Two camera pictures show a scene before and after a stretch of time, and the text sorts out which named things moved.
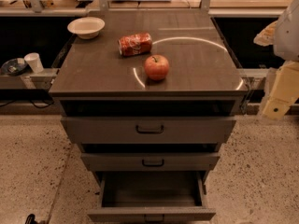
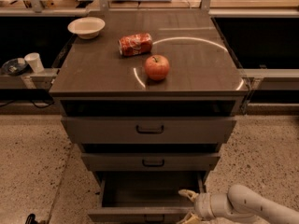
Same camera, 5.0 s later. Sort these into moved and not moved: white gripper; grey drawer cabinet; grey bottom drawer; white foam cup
Moved: white gripper
Not moved: grey bottom drawer; white foam cup; grey drawer cabinet
